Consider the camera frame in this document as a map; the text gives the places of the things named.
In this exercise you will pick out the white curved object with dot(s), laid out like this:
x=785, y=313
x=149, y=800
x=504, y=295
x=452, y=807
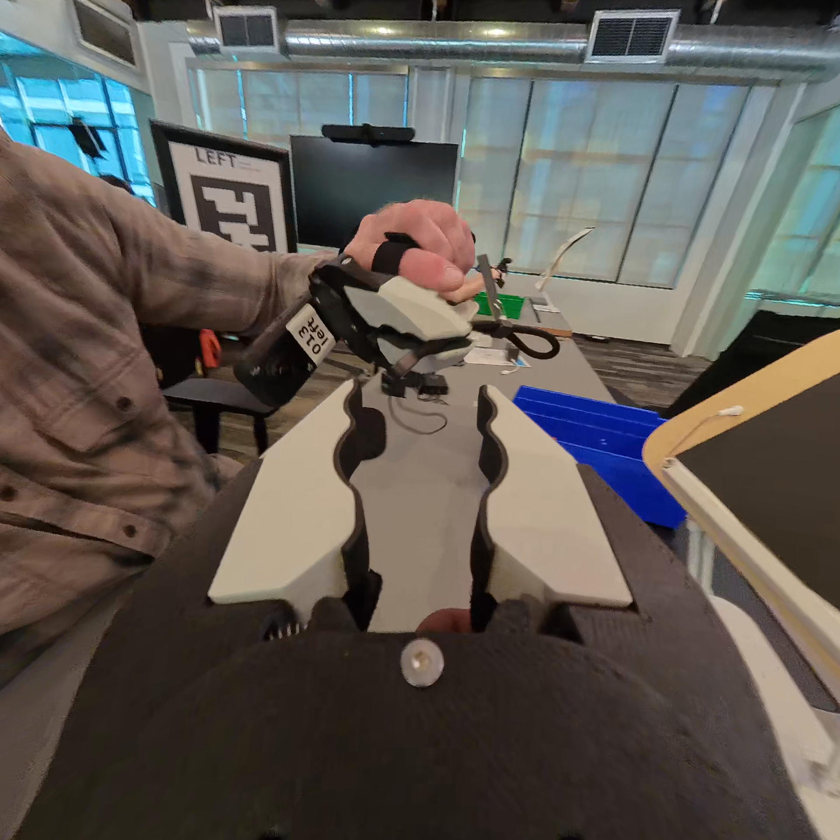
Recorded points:
x=567, y=250

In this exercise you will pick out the white rounded pad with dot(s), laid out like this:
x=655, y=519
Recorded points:
x=775, y=709

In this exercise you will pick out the black wood-rimmed board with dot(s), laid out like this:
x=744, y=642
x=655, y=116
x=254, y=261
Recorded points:
x=788, y=460

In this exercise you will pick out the white vent grille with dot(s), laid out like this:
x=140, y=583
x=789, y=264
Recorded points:
x=630, y=37
x=247, y=29

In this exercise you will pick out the blue plastic bin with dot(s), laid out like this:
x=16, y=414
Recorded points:
x=591, y=440

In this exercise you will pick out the person's left hand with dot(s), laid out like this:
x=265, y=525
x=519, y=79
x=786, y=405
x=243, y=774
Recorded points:
x=420, y=243

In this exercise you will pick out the black office chair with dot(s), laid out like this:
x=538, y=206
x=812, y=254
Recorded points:
x=761, y=355

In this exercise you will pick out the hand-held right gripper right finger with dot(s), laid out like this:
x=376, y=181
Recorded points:
x=558, y=525

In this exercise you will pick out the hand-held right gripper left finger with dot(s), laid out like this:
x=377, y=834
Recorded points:
x=295, y=525

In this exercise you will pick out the person's left forearm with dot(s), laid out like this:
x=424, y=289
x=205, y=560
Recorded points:
x=223, y=282

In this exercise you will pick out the large black screen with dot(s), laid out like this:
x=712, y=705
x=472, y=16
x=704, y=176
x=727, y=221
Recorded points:
x=368, y=184

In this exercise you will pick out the green box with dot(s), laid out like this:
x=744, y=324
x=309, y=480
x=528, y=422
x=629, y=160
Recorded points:
x=505, y=306

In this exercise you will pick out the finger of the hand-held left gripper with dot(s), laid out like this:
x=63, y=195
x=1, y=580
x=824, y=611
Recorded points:
x=431, y=357
x=420, y=313

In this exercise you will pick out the white board rail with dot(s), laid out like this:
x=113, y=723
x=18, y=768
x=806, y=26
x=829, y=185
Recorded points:
x=748, y=565

